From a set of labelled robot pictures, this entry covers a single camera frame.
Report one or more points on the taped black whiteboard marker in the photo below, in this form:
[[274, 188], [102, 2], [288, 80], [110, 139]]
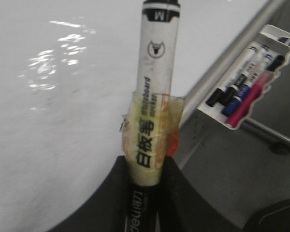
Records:
[[147, 124]]

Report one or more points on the black cap whiteboard marker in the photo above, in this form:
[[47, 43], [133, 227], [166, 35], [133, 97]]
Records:
[[231, 74]]

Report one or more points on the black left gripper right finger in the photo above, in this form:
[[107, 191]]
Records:
[[183, 209]]

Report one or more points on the pink highlighter marker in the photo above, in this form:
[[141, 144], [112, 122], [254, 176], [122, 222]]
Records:
[[252, 95]]

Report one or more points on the white whiteboard with aluminium frame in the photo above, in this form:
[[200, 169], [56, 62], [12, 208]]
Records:
[[67, 74]]

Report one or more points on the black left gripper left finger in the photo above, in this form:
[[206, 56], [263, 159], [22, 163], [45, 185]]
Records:
[[105, 210]]

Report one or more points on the blue cap whiteboard marker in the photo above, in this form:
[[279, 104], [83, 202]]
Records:
[[235, 101]]

